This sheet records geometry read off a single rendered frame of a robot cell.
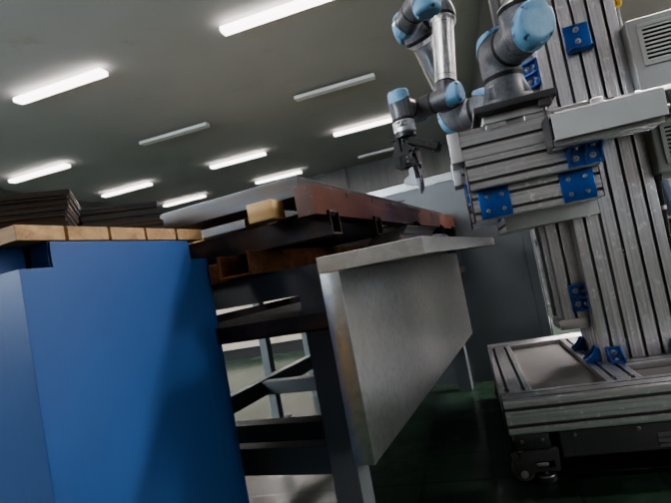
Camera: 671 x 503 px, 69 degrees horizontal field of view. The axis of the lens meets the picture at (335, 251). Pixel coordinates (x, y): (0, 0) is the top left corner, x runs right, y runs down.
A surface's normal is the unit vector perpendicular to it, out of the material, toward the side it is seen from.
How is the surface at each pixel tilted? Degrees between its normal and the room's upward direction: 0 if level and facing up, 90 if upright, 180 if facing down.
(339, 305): 90
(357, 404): 90
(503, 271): 90
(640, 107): 90
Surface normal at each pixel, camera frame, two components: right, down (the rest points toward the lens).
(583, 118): -0.25, 0.00
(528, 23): 0.23, 0.04
